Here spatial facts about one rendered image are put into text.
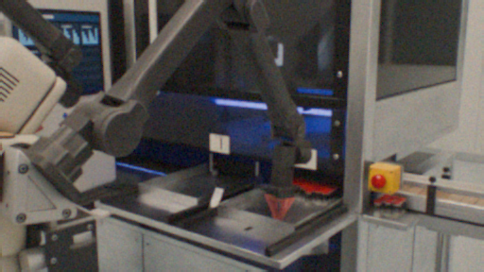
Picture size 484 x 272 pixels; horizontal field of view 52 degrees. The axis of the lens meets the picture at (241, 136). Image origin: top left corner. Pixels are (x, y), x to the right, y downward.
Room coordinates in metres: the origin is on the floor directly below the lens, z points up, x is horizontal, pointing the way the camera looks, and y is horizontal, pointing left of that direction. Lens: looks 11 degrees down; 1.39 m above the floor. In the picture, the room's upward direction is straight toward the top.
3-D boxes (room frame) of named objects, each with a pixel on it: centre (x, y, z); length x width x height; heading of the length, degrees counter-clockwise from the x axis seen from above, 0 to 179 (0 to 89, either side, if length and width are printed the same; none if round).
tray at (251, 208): (1.42, -0.14, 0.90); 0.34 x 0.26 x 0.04; 142
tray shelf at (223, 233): (1.47, 0.04, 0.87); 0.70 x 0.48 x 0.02; 52
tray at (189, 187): (1.63, 0.13, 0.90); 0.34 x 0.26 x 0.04; 142
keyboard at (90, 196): (1.69, 0.55, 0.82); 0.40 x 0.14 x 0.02; 151
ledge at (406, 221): (1.38, -0.44, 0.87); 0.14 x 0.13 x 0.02; 142
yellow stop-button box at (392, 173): (1.36, -0.41, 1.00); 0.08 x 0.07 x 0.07; 142
